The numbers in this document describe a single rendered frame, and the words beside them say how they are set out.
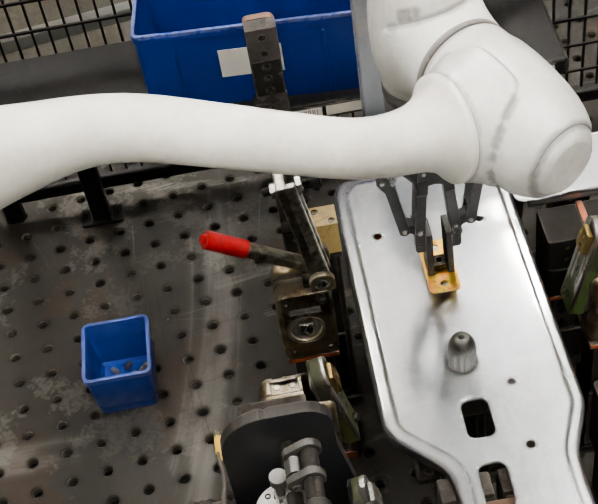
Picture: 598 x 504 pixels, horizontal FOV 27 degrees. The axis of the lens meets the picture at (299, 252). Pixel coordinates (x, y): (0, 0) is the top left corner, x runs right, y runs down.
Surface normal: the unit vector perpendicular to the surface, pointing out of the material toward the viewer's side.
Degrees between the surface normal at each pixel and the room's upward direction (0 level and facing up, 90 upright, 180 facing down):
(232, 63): 90
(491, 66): 1
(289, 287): 0
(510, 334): 0
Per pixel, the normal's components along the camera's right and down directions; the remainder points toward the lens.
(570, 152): 0.60, 0.61
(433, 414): -0.12, -0.67
